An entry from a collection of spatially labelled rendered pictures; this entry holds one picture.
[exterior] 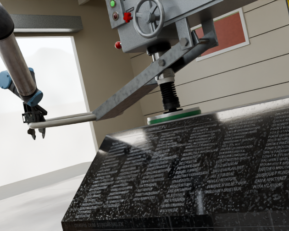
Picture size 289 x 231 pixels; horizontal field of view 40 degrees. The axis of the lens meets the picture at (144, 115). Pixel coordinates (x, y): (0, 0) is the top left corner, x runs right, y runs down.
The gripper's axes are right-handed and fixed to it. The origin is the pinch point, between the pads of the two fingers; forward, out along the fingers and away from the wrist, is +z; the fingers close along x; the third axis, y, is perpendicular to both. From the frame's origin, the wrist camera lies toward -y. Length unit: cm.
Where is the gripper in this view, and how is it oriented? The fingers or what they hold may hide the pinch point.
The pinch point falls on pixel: (39, 136)
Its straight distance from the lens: 220.5
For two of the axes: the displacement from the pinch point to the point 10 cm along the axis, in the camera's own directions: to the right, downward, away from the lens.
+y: -2.4, 1.0, -9.7
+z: 1.7, 9.8, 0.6
